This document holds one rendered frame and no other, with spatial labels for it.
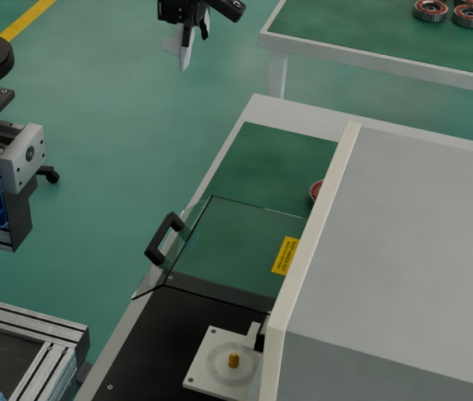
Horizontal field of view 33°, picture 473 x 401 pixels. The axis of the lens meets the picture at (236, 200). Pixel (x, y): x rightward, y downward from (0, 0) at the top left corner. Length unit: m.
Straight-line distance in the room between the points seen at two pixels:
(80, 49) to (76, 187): 1.07
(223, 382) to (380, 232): 0.59
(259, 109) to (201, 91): 1.48
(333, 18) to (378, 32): 0.16
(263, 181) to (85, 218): 1.17
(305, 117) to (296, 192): 0.34
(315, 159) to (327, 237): 1.09
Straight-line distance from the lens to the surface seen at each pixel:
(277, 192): 1.98
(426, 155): 1.20
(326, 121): 2.26
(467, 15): 2.89
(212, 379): 1.53
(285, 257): 1.36
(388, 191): 1.11
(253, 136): 2.16
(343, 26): 2.75
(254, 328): 1.49
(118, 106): 3.64
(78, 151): 3.38
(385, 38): 2.71
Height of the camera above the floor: 2.00
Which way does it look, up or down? 40 degrees down
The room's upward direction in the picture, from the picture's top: 4 degrees clockwise
